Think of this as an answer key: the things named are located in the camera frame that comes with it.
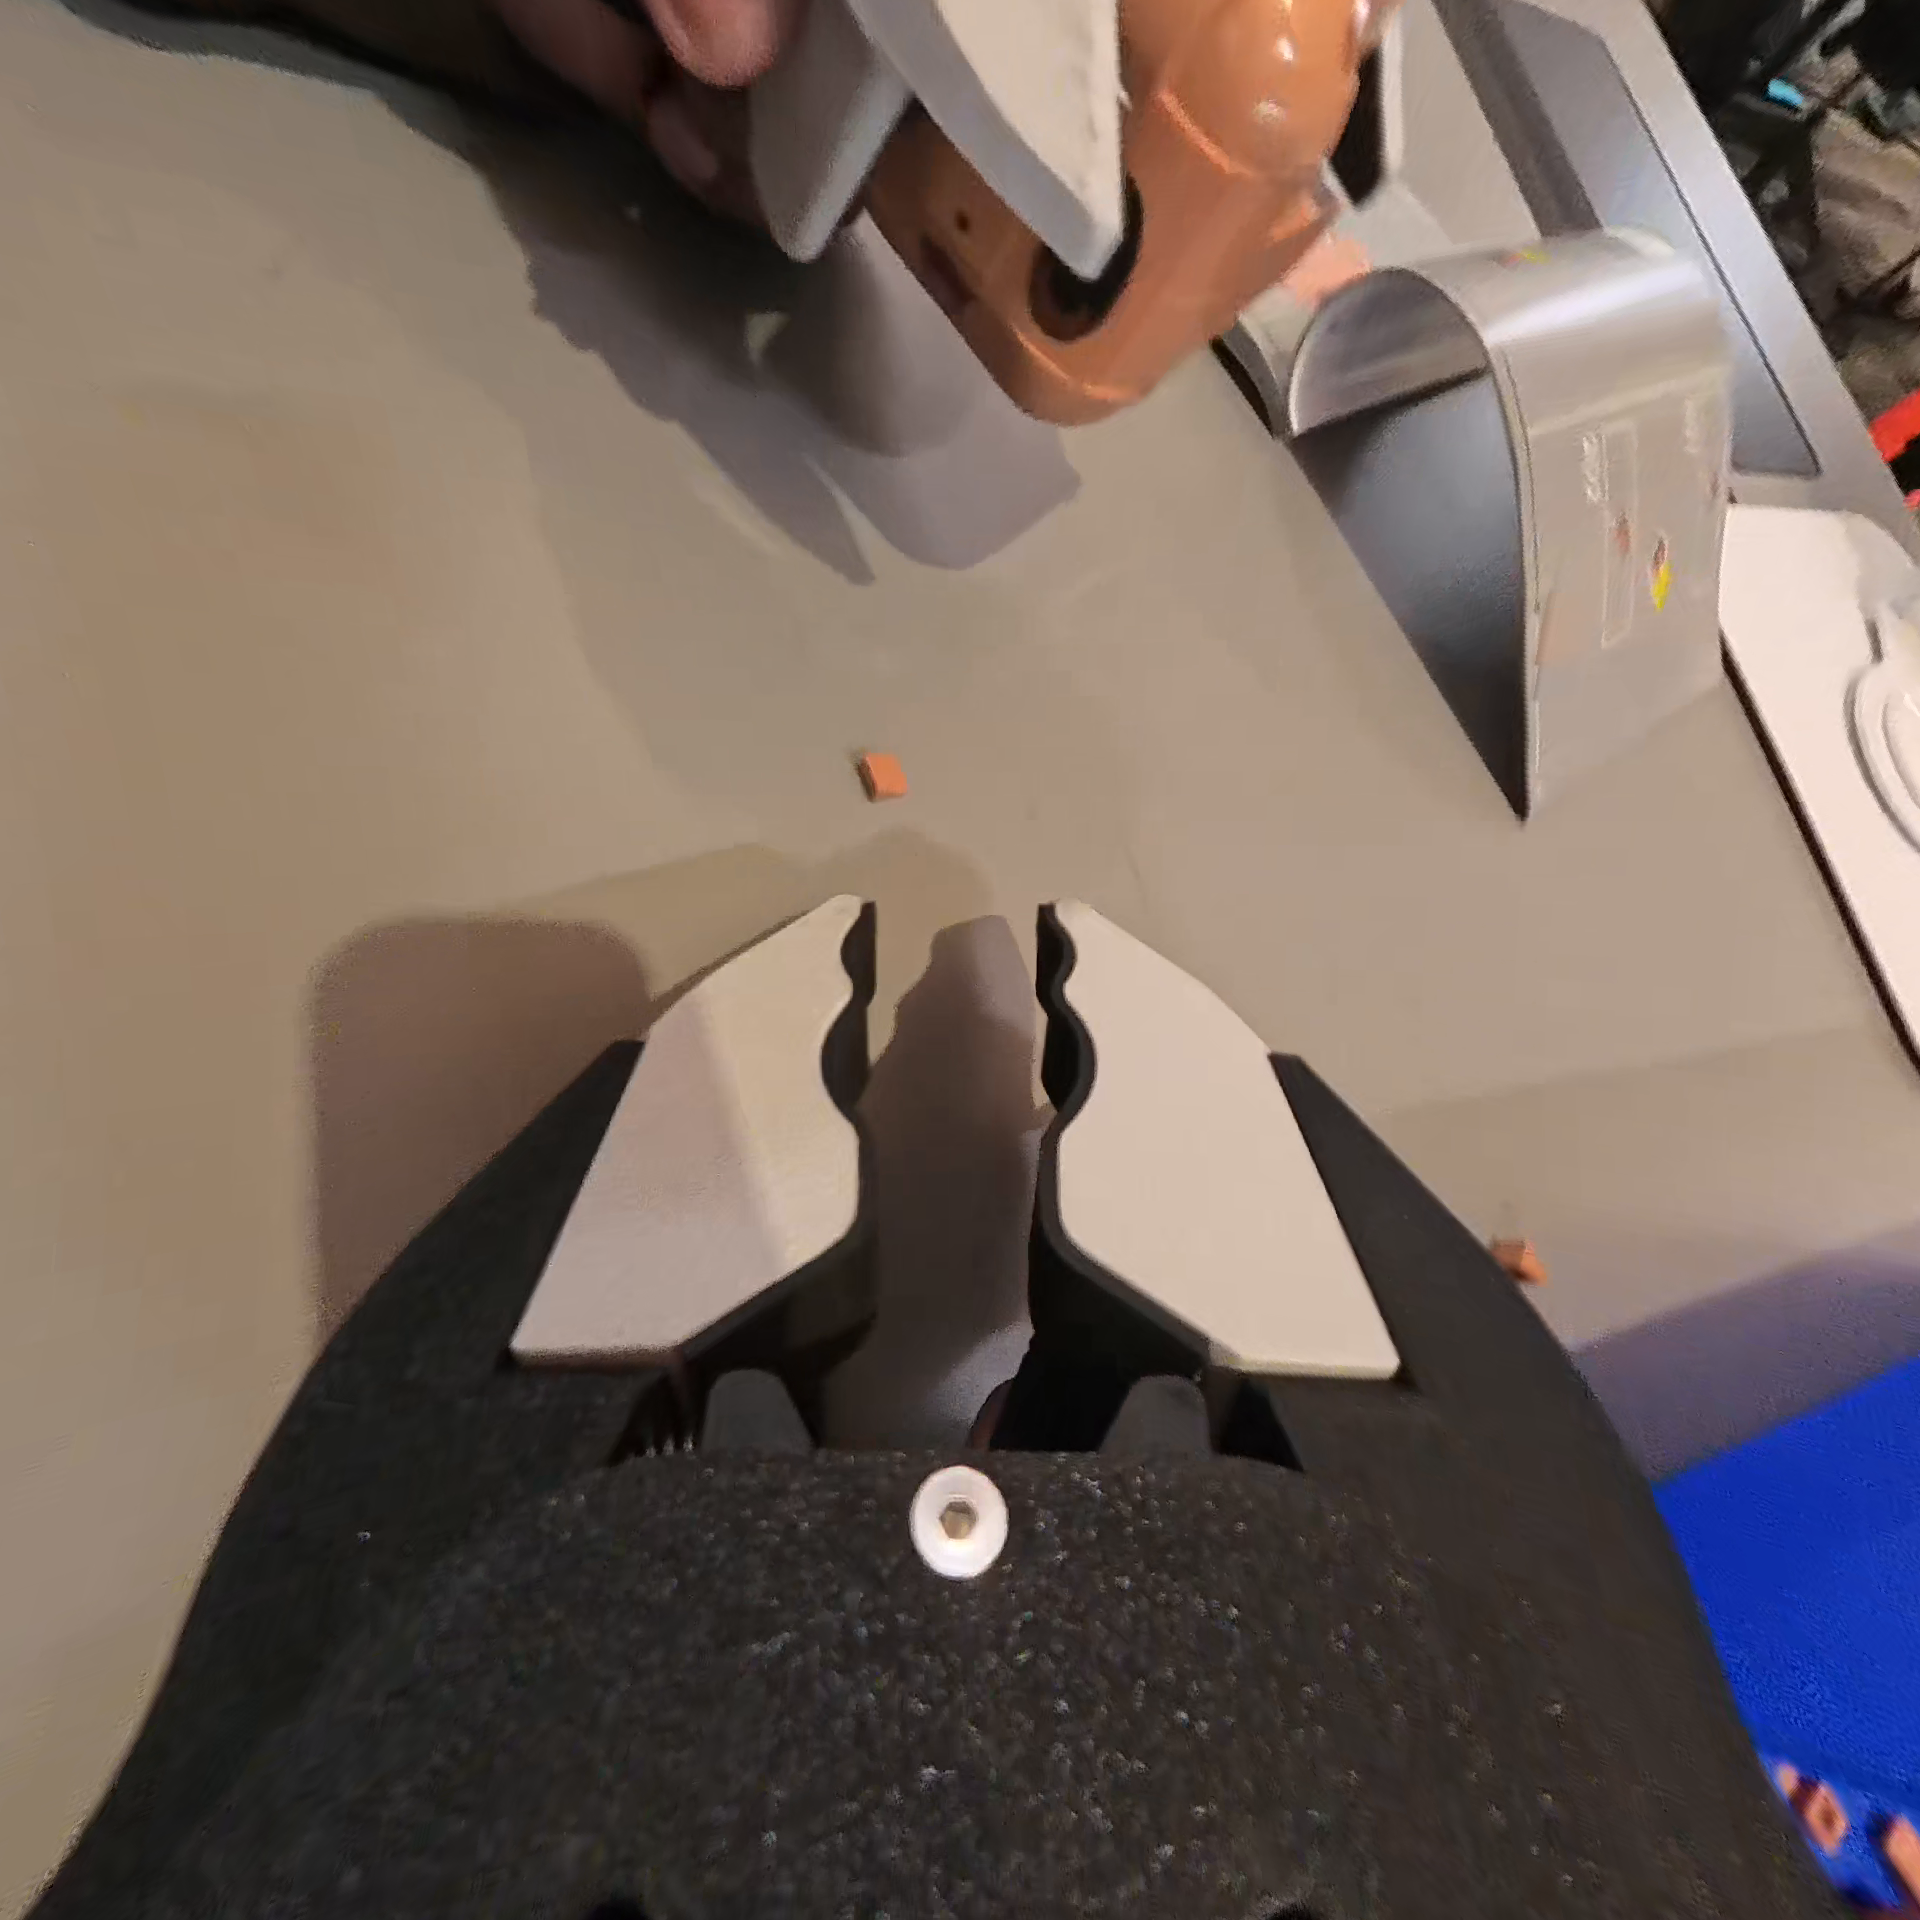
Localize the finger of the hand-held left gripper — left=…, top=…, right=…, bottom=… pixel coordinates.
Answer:
left=1328, top=0, right=1407, bottom=210
left=846, top=0, right=1133, bottom=281

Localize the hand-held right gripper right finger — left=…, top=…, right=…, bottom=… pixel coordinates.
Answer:
left=1006, top=901, right=1406, bottom=1451

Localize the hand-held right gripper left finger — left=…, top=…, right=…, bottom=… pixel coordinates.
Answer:
left=511, top=898, right=876, bottom=1451

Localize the brown lego head model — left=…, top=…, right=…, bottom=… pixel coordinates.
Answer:
left=862, top=0, right=1380, bottom=426

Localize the blue plastic parts bin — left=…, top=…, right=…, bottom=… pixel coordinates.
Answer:
left=1652, top=1336, right=1920, bottom=1920

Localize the pile of brown lego pieces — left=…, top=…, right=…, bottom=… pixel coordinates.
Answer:
left=1770, top=1756, right=1920, bottom=1910

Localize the lego instruction booklet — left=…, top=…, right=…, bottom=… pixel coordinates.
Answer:
left=1218, top=225, right=1734, bottom=824

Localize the person's left hand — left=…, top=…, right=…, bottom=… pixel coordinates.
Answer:
left=495, top=0, right=785, bottom=217

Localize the black desk cable cover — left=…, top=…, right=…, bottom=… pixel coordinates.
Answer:
left=1478, top=0, right=1824, bottom=481

